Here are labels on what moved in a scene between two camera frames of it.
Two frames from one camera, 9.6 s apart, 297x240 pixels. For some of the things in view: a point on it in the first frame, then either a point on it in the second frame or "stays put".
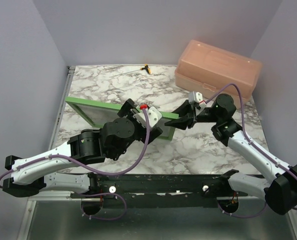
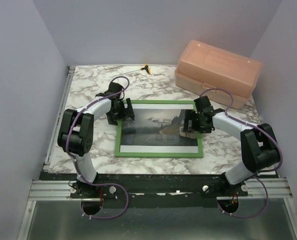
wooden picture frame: x=172 y=116 → x=118 y=153
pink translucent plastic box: x=211 y=70 stays put
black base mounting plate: x=158 y=191 stays put
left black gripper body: x=141 y=132 → x=118 y=114
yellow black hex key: x=146 y=68 stays put
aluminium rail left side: x=70 y=72 stays put
